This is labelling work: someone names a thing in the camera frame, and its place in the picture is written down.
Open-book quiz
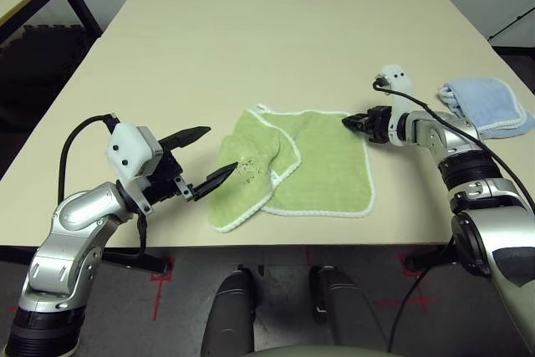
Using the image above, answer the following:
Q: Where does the dark robot leg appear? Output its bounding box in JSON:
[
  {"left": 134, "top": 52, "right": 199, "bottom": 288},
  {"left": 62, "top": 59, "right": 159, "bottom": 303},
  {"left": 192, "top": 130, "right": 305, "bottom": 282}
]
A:
[
  {"left": 201, "top": 269, "right": 257, "bottom": 357},
  {"left": 308, "top": 265, "right": 388, "bottom": 357}
]

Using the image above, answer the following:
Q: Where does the green towel with white trim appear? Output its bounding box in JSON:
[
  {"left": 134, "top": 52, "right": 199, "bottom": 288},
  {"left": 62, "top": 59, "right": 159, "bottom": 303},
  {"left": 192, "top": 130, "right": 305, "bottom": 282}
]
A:
[{"left": 207, "top": 102, "right": 375, "bottom": 233}]

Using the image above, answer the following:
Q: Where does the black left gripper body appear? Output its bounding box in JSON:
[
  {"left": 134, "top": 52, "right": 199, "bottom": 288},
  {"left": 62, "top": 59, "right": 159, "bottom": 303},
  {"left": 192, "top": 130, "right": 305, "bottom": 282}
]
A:
[{"left": 143, "top": 145, "right": 198, "bottom": 204}]

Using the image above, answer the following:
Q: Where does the dark right robot leg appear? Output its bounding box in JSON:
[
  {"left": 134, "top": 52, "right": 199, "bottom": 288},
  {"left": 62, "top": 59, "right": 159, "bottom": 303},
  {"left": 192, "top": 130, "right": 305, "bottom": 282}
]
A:
[{"left": 308, "top": 265, "right": 388, "bottom": 357}]

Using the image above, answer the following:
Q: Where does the black low platform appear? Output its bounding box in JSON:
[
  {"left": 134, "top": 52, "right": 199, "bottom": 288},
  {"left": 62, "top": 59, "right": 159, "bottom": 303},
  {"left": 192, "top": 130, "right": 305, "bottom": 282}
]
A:
[{"left": 491, "top": 43, "right": 535, "bottom": 97}]

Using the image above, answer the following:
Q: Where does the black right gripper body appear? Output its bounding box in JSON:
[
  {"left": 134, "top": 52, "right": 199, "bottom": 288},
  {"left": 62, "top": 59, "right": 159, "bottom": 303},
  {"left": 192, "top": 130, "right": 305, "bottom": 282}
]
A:
[{"left": 363, "top": 105, "right": 394, "bottom": 144}]

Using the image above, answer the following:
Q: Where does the black foam floor mat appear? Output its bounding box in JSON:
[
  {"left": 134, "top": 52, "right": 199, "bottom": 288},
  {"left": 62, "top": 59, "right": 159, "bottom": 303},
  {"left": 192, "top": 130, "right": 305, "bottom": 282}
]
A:
[{"left": 0, "top": 24, "right": 101, "bottom": 132}]

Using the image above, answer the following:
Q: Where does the folded light blue towel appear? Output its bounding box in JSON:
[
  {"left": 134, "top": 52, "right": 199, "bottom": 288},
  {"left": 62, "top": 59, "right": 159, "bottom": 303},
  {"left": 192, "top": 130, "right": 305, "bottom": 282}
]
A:
[{"left": 437, "top": 76, "right": 535, "bottom": 140}]

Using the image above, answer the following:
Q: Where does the dark left robot leg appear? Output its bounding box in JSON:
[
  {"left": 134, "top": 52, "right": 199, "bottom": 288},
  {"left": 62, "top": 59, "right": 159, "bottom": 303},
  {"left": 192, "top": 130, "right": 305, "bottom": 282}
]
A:
[{"left": 201, "top": 269, "right": 257, "bottom": 357}]

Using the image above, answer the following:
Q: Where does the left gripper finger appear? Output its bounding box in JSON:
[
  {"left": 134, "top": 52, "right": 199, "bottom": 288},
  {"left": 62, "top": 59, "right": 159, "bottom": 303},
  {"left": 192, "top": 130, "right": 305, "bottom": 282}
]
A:
[
  {"left": 193, "top": 161, "right": 240, "bottom": 202},
  {"left": 157, "top": 125, "right": 212, "bottom": 153}
]

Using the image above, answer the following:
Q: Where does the black tripod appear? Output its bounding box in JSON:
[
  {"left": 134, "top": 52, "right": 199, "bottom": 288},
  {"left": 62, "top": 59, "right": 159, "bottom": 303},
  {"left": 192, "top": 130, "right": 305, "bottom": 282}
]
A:
[{"left": 487, "top": 8, "right": 535, "bottom": 43}]

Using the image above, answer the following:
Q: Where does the black table foot bar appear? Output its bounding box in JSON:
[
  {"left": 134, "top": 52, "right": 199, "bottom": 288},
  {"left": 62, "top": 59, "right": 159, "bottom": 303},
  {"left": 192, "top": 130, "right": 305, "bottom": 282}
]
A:
[
  {"left": 0, "top": 244, "right": 41, "bottom": 264},
  {"left": 102, "top": 247, "right": 175, "bottom": 277}
]

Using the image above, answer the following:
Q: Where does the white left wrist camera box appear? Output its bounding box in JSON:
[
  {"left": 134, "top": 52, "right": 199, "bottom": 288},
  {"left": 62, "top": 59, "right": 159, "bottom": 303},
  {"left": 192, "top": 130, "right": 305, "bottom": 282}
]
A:
[{"left": 106, "top": 122, "right": 163, "bottom": 191}]

